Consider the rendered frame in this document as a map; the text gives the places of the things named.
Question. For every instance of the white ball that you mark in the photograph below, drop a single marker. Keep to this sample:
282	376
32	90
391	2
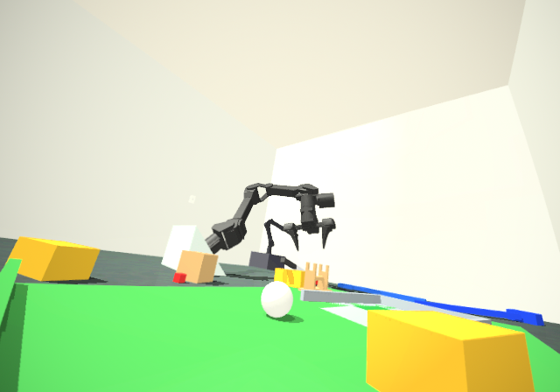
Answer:
277	299

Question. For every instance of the green mat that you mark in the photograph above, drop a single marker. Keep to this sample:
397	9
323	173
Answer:
114	338

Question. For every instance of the yellow block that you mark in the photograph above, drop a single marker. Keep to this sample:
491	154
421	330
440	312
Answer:
291	277
47	260
428	351

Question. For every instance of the tan cube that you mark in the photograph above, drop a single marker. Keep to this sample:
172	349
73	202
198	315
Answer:
199	267

